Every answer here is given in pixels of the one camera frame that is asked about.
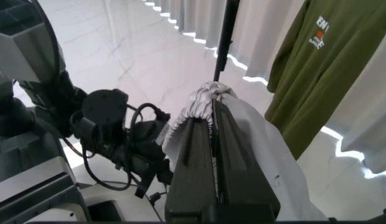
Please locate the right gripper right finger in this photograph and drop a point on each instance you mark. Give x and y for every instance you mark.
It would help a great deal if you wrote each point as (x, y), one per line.
(239, 174)

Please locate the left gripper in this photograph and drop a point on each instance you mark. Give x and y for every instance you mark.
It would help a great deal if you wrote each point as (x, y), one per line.
(143, 152)

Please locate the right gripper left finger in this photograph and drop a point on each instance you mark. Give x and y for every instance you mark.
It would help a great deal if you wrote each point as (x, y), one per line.
(193, 174)

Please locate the pale grey shorts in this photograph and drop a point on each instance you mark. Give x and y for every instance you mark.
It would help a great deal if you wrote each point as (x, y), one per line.
(274, 155)

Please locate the green printed shirt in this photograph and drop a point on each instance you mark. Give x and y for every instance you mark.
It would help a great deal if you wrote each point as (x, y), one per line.
(320, 77)

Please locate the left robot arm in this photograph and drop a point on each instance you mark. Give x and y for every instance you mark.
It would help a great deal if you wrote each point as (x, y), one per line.
(40, 62)

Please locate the black clothes rack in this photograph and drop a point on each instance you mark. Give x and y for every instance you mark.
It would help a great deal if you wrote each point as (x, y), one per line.
(225, 31)

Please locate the white curtain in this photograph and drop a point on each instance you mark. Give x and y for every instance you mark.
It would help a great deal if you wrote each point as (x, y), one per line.
(258, 31)

